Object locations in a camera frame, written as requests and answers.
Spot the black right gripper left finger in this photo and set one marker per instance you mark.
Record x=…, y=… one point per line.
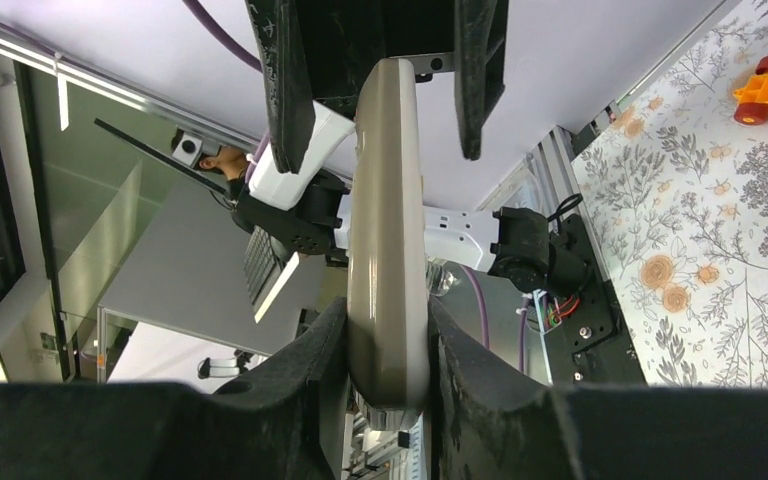
x=284, y=419

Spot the beige remote control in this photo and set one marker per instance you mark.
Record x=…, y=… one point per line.
x=387, y=295

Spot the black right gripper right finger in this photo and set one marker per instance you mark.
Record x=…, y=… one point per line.
x=486, y=420

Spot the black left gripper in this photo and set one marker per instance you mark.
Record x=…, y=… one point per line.
x=313, y=50

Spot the floral patterned table mat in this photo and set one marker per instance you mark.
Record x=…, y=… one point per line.
x=677, y=192

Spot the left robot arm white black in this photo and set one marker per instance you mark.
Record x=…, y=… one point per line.
x=311, y=212

